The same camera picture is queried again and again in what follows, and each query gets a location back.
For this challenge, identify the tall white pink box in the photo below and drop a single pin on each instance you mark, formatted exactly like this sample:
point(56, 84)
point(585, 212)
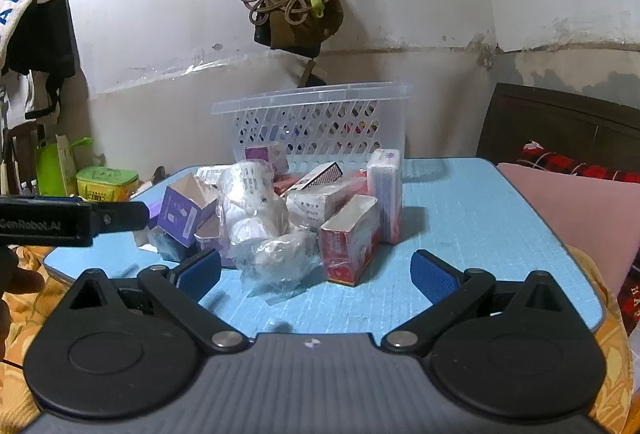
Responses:
point(387, 194)

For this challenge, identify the dark wooden headboard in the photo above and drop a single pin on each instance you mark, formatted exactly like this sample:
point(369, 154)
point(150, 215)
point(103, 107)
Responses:
point(545, 123)

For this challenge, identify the white printed box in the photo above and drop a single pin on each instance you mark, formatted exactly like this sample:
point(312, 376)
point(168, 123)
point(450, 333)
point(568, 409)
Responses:
point(315, 206)

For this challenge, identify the white printed packet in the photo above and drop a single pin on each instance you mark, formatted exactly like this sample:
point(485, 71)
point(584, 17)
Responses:
point(210, 175)

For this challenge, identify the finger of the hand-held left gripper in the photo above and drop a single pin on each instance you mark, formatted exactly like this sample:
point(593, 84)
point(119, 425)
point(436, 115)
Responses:
point(122, 216)

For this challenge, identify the clear plastic basket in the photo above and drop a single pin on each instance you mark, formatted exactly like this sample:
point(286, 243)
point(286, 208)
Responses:
point(320, 128)

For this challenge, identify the pink red box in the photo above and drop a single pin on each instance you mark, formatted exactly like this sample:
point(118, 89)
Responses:
point(356, 180)

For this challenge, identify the purple box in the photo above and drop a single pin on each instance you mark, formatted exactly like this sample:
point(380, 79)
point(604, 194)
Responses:
point(265, 156)
point(182, 214)

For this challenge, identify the red plaid blanket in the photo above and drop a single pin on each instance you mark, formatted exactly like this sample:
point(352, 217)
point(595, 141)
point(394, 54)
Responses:
point(575, 163)

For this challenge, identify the white and black jacket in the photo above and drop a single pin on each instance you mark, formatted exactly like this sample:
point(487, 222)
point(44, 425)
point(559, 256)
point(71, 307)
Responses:
point(35, 28)

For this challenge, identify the crumpled clear plastic bag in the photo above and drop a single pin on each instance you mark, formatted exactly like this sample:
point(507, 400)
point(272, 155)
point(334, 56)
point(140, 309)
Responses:
point(275, 261)

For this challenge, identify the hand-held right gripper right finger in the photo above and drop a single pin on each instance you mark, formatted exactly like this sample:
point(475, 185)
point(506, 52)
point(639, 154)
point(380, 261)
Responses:
point(432, 276)

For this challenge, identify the clear bag of white rolls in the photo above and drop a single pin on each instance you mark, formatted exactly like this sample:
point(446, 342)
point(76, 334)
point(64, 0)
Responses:
point(252, 199)

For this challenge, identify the dark hanging tag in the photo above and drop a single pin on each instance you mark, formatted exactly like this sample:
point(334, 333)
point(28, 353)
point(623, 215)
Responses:
point(310, 73)

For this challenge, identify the orange patterned bed sheet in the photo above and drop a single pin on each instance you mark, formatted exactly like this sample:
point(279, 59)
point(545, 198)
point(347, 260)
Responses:
point(615, 364)

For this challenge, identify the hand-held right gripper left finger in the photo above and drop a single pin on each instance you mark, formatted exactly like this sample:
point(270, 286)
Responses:
point(200, 271)

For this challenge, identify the grey blue small box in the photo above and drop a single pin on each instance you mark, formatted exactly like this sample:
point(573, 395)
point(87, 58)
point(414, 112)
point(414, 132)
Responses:
point(167, 245)

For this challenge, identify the pink pillow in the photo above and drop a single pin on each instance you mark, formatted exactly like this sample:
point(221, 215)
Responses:
point(575, 214)

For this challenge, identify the person's left hand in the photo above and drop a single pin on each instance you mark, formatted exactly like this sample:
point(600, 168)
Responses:
point(27, 281)

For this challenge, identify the open purple box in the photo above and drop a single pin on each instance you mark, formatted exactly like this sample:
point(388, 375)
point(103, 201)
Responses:
point(182, 214)

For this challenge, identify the green tin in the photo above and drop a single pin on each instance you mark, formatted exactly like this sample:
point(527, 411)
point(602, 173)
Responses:
point(107, 184)

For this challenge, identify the black and white box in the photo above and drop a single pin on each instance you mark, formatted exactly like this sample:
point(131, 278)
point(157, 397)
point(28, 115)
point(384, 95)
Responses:
point(320, 174)

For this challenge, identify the green bag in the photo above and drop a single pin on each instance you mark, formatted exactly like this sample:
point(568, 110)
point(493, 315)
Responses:
point(50, 168)

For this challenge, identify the wooden chair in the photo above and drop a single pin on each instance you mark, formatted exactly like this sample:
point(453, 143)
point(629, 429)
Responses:
point(22, 148)

